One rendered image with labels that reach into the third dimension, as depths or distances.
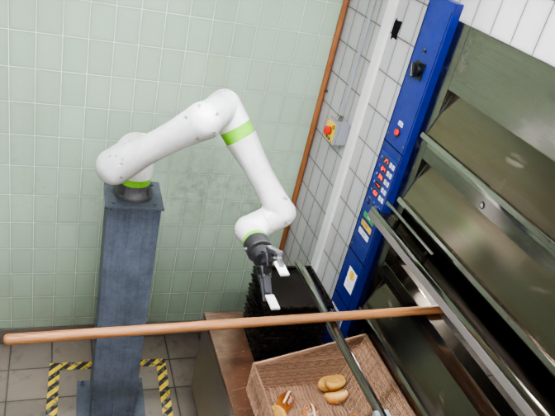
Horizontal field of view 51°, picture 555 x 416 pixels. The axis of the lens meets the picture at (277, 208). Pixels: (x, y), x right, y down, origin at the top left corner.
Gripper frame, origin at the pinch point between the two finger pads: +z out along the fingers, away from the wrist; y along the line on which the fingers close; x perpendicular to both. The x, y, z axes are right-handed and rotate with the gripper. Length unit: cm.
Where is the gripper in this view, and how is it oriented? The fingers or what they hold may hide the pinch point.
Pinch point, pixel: (279, 290)
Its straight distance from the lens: 186.7
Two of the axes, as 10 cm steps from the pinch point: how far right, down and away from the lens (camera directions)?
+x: -9.3, -0.2, -3.7
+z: 3.1, 5.2, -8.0
